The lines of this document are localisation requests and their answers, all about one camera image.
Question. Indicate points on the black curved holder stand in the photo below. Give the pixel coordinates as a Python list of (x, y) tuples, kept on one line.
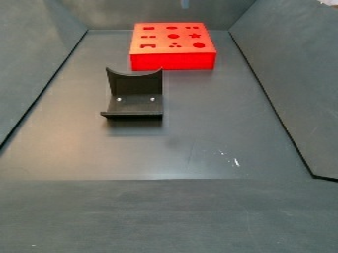
[(136, 89)]

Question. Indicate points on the red shape-sorter block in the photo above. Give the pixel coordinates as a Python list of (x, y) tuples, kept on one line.
[(173, 46)]

